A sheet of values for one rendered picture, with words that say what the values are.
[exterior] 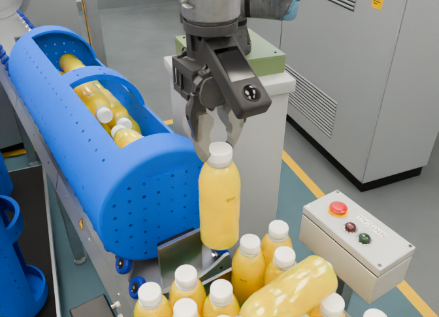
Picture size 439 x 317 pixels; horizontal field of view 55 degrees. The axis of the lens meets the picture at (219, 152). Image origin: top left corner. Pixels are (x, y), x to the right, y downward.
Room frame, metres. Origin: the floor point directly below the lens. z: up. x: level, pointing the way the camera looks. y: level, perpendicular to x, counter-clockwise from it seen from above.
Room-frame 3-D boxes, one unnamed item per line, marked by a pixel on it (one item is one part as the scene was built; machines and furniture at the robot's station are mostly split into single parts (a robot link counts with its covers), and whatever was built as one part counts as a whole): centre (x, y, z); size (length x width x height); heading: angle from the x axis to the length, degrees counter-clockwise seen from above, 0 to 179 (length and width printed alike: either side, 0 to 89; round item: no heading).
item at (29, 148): (2.29, 1.24, 0.31); 0.06 x 0.06 x 0.63; 33
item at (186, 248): (0.62, 0.09, 0.99); 0.10 x 0.02 x 0.12; 123
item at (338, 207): (0.64, -0.24, 1.11); 0.04 x 0.04 x 0.01
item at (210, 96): (0.56, 0.02, 1.46); 0.09 x 0.08 x 0.12; 33
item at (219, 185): (0.53, 0.00, 1.23); 0.07 x 0.07 x 0.19
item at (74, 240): (1.46, 0.71, 0.31); 0.06 x 0.06 x 0.63; 33
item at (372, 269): (0.60, -0.27, 1.05); 0.20 x 0.10 x 0.10; 33
